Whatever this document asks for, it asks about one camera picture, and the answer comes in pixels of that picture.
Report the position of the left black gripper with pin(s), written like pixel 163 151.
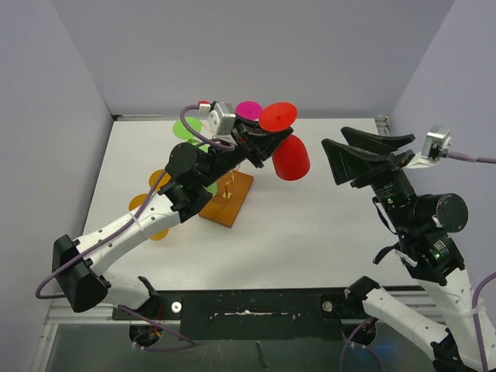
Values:
pixel 253 142

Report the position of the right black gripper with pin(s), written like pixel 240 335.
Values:
pixel 346 160

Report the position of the magenta wine glass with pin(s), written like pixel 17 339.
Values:
pixel 249 110

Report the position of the red wine glass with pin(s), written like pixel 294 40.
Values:
pixel 291 161

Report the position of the green wine glass front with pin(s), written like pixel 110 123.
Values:
pixel 213 188

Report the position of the green wine glass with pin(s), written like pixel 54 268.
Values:
pixel 180 131
pixel 213 188

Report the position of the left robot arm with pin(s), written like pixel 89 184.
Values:
pixel 81 266

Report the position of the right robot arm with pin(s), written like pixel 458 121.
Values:
pixel 423 224

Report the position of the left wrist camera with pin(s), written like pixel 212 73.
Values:
pixel 220 117

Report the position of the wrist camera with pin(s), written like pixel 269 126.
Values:
pixel 435 147
pixel 220 117

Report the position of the gold wire wine glass rack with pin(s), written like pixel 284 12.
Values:
pixel 225 204

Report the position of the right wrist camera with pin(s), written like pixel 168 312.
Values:
pixel 435 147

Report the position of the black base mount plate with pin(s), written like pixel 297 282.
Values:
pixel 263 314

